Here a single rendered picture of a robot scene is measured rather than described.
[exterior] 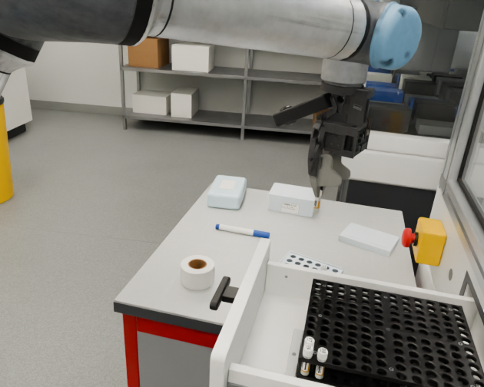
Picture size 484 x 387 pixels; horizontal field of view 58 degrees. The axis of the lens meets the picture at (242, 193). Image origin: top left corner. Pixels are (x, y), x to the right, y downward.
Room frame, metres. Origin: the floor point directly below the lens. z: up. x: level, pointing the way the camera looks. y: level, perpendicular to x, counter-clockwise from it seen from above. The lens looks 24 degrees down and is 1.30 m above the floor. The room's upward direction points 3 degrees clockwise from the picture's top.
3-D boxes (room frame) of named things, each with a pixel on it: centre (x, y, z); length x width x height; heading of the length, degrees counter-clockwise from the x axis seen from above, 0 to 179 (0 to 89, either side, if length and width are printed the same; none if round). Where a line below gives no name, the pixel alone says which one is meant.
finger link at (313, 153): (0.75, -0.13, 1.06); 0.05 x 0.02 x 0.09; 148
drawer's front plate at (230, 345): (0.52, -0.01, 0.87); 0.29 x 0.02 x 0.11; 167
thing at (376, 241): (0.96, -0.32, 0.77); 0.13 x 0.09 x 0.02; 59
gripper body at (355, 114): (0.75, -0.16, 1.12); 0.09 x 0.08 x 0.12; 58
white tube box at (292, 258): (0.77, -0.15, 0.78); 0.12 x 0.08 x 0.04; 61
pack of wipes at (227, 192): (1.17, 0.04, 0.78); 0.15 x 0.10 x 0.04; 173
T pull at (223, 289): (0.53, 0.01, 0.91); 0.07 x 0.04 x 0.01; 167
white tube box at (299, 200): (1.13, -0.14, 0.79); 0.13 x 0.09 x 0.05; 76
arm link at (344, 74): (0.76, -0.16, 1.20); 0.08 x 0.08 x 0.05
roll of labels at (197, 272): (0.76, 0.08, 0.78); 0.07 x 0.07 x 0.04
